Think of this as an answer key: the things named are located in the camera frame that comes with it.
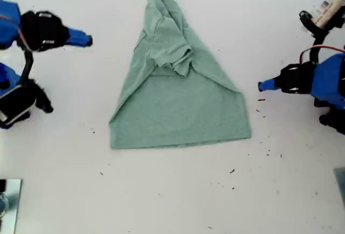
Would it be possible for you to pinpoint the green t shirt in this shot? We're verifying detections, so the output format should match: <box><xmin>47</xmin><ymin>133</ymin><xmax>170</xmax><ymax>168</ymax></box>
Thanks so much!
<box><xmin>108</xmin><ymin>0</ymin><xmax>252</xmax><ymax>150</ymax></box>

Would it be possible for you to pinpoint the black camera box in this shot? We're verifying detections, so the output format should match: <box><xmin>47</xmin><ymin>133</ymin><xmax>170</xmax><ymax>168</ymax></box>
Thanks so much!
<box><xmin>299</xmin><ymin>0</ymin><xmax>345</xmax><ymax>39</ymax></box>
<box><xmin>0</xmin><ymin>79</ymin><xmax>54</xmax><ymax>125</ymax></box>

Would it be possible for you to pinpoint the black camera stalk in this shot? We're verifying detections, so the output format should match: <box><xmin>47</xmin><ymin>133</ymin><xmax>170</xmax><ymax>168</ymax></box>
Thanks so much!
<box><xmin>20</xmin><ymin>50</ymin><xmax>35</xmax><ymax>85</ymax></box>
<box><xmin>308</xmin><ymin>33</ymin><xmax>328</xmax><ymax>66</ymax></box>

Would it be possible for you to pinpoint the red white servo wire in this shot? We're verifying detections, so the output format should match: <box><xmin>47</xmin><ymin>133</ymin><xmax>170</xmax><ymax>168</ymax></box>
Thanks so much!
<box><xmin>299</xmin><ymin>44</ymin><xmax>345</xmax><ymax>65</ymax></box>
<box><xmin>0</xmin><ymin>15</ymin><xmax>30</xmax><ymax>51</ymax></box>

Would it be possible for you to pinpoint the shiny steel plate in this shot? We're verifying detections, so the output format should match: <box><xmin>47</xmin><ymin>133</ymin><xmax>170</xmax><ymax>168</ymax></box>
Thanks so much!
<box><xmin>0</xmin><ymin>178</ymin><xmax>22</xmax><ymax>234</ymax></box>

